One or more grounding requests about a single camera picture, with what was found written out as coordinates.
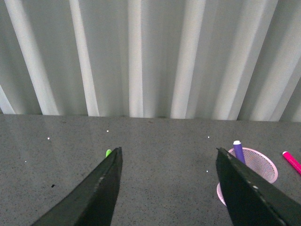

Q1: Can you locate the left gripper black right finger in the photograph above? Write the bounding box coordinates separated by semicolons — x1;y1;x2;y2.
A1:
216;147;301;226

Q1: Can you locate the green highlighter pen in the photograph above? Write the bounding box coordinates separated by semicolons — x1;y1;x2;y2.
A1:
105;149;112;158

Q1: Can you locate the purple highlighter pen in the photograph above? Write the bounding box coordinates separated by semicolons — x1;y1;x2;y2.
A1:
233;140;246;164

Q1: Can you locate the white pleated curtain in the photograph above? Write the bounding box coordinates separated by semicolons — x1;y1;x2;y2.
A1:
0;0;301;122

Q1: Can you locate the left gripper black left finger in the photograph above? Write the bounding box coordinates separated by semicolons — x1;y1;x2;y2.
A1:
33;147;123;226

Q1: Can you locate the pink mesh cup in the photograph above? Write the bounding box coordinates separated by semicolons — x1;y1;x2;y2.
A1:
216;147;279;207

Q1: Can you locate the pink highlighter pen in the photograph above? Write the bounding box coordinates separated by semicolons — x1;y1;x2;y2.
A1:
282;151;301;174

